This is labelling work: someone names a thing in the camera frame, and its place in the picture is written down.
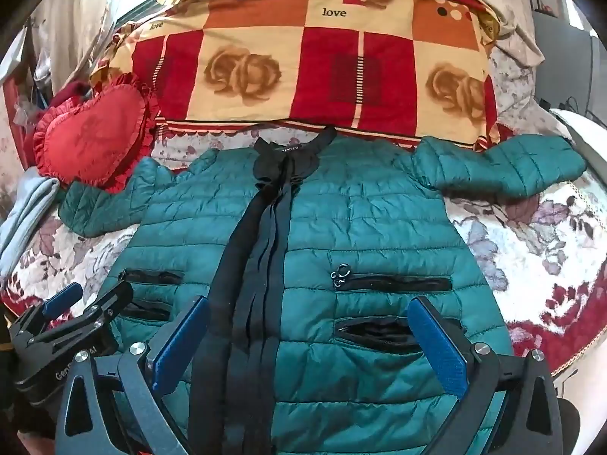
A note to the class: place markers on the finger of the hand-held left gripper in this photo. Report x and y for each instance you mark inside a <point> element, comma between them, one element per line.
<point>59,297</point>
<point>106,305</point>

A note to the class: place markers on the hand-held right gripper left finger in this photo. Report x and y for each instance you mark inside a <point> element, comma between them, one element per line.
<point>182,341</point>

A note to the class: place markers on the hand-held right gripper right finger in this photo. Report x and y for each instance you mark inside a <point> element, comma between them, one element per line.
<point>441,346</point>

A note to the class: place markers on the green puffer jacket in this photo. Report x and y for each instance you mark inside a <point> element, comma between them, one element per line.
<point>360,227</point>

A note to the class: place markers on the light blue cloth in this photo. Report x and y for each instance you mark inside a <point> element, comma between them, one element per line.
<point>23,218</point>

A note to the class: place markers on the red white plush floral blanket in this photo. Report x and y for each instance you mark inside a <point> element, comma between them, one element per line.
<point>536,265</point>

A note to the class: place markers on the red heart frilled pillow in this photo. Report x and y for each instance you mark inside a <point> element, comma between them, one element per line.
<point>90,132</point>

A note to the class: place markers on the dark red cloth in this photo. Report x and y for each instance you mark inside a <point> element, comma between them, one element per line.
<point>71,95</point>

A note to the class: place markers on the white rounded object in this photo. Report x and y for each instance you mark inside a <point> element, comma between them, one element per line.
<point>583,128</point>

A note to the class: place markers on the rose print checkered blanket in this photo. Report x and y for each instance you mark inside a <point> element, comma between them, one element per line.
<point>303,71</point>

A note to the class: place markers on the white cloth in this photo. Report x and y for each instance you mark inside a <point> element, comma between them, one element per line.
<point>493,0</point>

